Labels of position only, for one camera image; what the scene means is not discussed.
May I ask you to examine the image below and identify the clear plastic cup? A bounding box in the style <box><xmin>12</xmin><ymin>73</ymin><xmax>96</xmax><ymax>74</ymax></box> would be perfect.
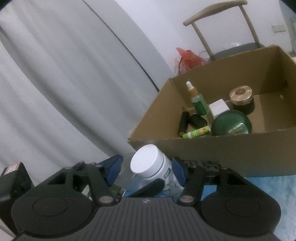
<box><xmin>114</xmin><ymin>153</ymin><xmax>149</xmax><ymax>196</ymax></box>

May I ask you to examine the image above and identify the white supplement bottle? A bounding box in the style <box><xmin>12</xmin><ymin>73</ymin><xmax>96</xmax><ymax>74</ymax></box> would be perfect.
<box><xmin>130</xmin><ymin>144</ymin><xmax>183</xmax><ymax>198</ymax></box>

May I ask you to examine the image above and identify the black cylinder tube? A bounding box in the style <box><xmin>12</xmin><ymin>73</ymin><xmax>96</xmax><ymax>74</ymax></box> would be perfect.
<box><xmin>178</xmin><ymin>111</ymin><xmax>190</xmax><ymax>137</ymax></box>

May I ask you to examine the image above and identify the green lip balm tube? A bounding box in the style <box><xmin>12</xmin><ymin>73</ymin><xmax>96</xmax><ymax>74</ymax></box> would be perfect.
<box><xmin>182</xmin><ymin>126</ymin><xmax>211</xmax><ymax>139</ymax></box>

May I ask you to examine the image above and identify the black oval case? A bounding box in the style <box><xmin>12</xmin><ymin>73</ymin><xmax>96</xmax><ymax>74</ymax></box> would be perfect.
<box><xmin>189</xmin><ymin>113</ymin><xmax>208</xmax><ymax>129</ymax></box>

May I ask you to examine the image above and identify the green round cosmetic jar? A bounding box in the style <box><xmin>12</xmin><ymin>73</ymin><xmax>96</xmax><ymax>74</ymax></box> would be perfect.
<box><xmin>211</xmin><ymin>110</ymin><xmax>252</xmax><ymax>136</ymax></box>

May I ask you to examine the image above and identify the green dropper bottle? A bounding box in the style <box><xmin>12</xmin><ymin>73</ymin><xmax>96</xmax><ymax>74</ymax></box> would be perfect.
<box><xmin>186</xmin><ymin>81</ymin><xmax>209</xmax><ymax>116</ymax></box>

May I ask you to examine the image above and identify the white charger cube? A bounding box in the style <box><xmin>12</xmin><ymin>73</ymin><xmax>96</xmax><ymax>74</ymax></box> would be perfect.
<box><xmin>209</xmin><ymin>99</ymin><xmax>230</xmax><ymax>119</ymax></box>

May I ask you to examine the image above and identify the gold lid black jar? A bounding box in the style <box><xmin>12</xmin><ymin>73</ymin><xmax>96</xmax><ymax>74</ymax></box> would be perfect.
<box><xmin>229</xmin><ymin>85</ymin><xmax>255</xmax><ymax>115</ymax></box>

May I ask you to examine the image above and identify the brown cardboard box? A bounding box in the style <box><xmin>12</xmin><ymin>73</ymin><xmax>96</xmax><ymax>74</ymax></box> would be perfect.
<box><xmin>128</xmin><ymin>46</ymin><xmax>295</xmax><ymax>177</ymax></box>

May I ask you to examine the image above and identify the white curtain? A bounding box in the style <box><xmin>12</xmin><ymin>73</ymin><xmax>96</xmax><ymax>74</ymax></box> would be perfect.
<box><xmin>1</xmin><ymin>1</ymin><xmax>173</xmax><ymax>184</ymax></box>

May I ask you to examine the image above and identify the red plastic bag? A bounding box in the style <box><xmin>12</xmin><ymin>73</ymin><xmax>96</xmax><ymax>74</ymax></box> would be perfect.
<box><xmin>174</xmin><ymin>48</ymin><xmax>208</xmax><ymax>75</ymax></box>

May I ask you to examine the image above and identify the wooden chair black seat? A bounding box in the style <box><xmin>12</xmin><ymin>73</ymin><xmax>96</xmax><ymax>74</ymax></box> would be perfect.
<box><xmin>183</xmin><ymin>1</ymin><xmax>265</xmax><ymax>62</ymax></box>

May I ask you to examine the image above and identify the black hanging cable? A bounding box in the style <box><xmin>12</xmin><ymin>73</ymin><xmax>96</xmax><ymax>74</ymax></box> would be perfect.
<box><xmin>82</xmin><ymin>0</ymin><xmax>160</xmax><ymax>92</ymax></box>

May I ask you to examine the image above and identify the white wall socket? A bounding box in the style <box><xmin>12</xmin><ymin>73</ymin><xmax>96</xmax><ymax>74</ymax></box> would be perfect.
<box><xmin>271</xmin><ymin>25</ymin><xmax>286</xmax><ymax>33</ymax></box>

